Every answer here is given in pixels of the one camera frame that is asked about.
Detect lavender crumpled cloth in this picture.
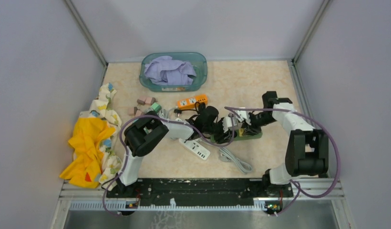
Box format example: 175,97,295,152
144,56,197,86

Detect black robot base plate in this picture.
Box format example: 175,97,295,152
106,178,294,207

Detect grey cord of small strip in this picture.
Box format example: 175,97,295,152
218,146,254,175

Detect white power strip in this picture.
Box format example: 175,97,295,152
178,128,211,160

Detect pink plug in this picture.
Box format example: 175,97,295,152
136,98,146,105
127,106,138,116
135,110,144,117
144,97,156,106

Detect purple cable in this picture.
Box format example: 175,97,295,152
224,106,342,217
102,114,237,217

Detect black coiled cable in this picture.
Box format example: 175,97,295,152
175,102,215,122

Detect yellow cloth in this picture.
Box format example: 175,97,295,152
59,117,116,188

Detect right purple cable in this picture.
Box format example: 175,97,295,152
224,106,342,217

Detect teal plastic basin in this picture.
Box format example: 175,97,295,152
139,52,208,92

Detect green power strip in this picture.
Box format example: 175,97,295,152
210,130,262,144

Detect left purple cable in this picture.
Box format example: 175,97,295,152
102,114,237,217

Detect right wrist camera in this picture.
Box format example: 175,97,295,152
236,110,251,125

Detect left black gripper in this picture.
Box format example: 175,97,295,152
203,117,232,145

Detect yellow plug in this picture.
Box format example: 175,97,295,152
238,128,245,137

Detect patterned cream cloth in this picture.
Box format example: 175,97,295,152
79,83,122,191

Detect orange power strip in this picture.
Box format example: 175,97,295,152
177,94,208,110

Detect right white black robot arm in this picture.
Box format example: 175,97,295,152
248,91,329,197

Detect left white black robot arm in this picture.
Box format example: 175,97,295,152
112,106,223,198

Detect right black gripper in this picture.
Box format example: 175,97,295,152
240,111,277,135

